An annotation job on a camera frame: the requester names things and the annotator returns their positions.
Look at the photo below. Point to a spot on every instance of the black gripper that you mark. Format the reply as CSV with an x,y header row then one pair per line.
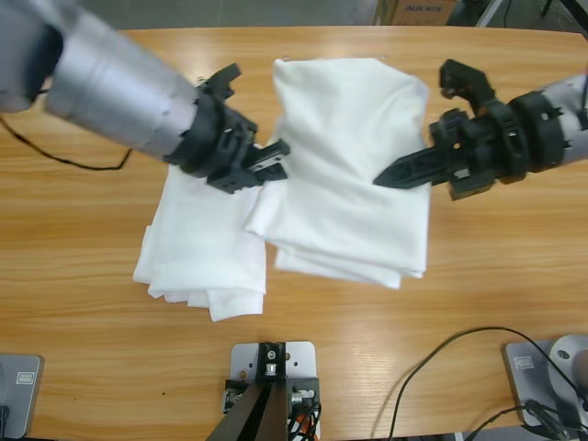
x,y
500,142
211,142

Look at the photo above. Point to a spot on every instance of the black metal frame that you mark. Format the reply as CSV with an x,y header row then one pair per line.
x,y
579,11

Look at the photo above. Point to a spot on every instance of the white mount block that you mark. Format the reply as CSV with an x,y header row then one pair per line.
x,y
243,358

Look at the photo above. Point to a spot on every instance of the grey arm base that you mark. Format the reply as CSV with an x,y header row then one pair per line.
x,y
23,399
519,383

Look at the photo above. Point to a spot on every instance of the white Unitree print t-shirt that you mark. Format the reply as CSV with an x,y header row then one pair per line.
x,y
349,161

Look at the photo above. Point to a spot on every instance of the cardboard box with AUX print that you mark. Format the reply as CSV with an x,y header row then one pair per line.
x,y
422,14

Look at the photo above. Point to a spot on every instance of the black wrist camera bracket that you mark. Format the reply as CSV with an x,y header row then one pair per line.
x,y
464,80
225,75

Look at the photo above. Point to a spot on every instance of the white metal frame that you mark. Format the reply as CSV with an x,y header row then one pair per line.
x,y
491,11

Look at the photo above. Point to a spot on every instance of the black bracket with connectors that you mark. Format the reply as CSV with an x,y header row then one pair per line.
x,y
303,390

